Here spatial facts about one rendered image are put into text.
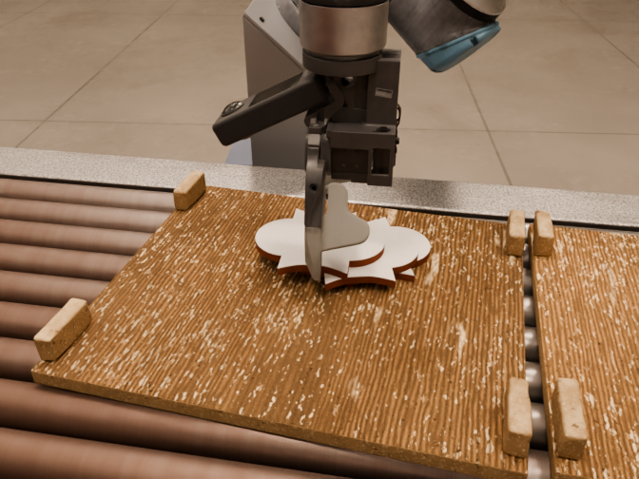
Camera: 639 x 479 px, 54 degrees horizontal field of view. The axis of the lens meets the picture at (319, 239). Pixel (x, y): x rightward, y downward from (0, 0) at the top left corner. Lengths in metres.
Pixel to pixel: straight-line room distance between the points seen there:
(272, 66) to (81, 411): 0.55
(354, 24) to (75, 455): 0.40
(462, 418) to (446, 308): 0.14
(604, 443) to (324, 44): 0.38
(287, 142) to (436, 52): 0.25
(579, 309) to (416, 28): 0.50
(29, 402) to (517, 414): 0.40
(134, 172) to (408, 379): 0.54
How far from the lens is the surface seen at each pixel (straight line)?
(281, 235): 0.66
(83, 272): 0.74
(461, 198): 0.85
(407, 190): 0.85
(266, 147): 0.97
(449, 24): 0.95
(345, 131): 0.56
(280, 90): 0.58
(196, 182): 0.78
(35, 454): 0.55
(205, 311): 0.61
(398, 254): 0.65
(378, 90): 0.56
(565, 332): 0.62
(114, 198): 0.87
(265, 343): 0.57
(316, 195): 0.56
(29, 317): 0.69
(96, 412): 0.57
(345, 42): 0.53
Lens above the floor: 1.32
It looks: 33 degrees down
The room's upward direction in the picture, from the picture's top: straight up
